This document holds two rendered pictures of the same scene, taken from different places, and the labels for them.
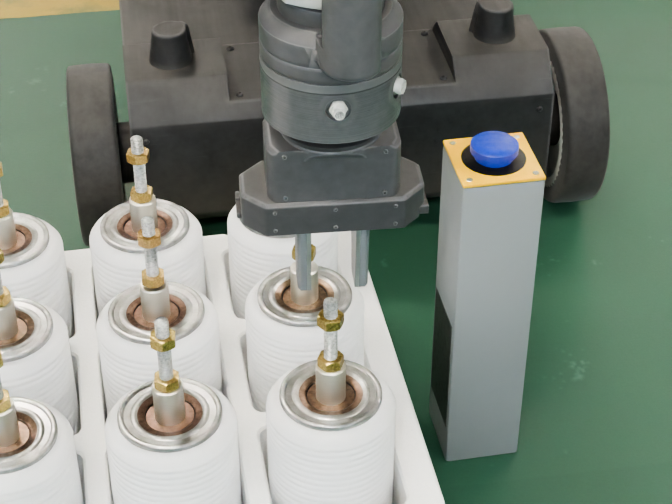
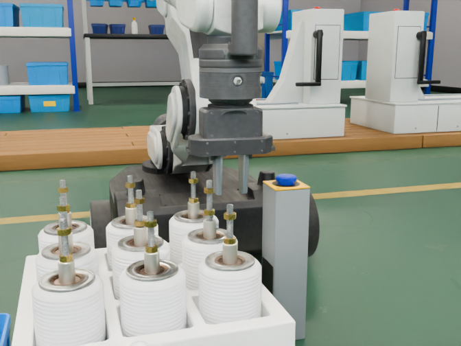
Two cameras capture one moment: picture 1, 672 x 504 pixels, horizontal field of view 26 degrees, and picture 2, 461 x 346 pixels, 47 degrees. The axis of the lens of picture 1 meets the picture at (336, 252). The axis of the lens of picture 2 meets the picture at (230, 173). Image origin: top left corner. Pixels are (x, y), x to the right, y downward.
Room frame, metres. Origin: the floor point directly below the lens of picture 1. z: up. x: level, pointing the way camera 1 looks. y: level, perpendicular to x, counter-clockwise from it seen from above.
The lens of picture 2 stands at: (0.03, 0.09, 0.56)
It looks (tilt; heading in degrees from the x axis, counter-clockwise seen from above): 13 degrees down; 353
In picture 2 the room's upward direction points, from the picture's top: straight up
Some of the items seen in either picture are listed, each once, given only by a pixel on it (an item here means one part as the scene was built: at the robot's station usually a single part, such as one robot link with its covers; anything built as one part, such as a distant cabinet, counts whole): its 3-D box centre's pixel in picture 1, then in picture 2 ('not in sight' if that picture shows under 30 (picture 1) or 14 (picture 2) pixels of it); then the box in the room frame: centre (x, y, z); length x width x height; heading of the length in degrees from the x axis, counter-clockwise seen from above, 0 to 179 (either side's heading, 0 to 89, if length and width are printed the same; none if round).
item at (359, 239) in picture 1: (365, 242); (245, 171); (0.79, -0.02, 0.39); 0.03 x 0.02 x 0.06; 6
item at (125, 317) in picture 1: (156, 313); (140, 243); (0.89, 0.14, 0.25); 0.08 x 0.08 x 0.01
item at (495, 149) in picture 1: (494, 152); (286, 180); (1.01, -0.13, 0.32); 0.04 x 0.04 x 0.02
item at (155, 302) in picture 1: (155, 300); (140, 235); (0.89, 0.14, 0.26); 0.02 x 0.02 x 0.03
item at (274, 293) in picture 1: (304, 296); (209, 236); (0.91, 0.02, 0.25); 0.08 x 0.08 x 0.01
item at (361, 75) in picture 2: not in sight; (365, 70); (6.17, -2.24, 0.36); 0.50 x 0.38 x 0.21; 7
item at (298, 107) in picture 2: not in sight; (264, 71); (3.25, -0.50, 0.45); 0.82 x 0.57 x 0.74; 99
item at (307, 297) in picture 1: (304, 283); (209, 228); (0.91, 0.02, 0.26); 0.02 x 0.02 x 0.03
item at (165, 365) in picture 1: (165, 361); (151, 236); (0.77, 0.12, 0.30); 0.01 x 0.01 x 0.08
